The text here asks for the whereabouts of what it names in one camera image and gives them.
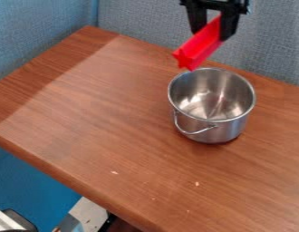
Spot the stainless steel pot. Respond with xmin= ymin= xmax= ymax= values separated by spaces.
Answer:
xmin=168 ymin=67 xmax=256 ymax=144

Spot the white grey object under table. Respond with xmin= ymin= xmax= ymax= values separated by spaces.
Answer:
xmin=56 ymin=198 xmax=108 ymax=232

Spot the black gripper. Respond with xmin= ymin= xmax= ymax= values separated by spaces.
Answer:
xmin=180 ymin=0 xmax=251 ymax=42

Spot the red plastic block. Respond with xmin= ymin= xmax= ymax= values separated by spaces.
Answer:
xmin=174 ymin=15 xmax=223 ymax=71

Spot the black white object bottom left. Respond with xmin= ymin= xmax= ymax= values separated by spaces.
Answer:
xmin=0 ymin=209 xmax=39 ymax=232

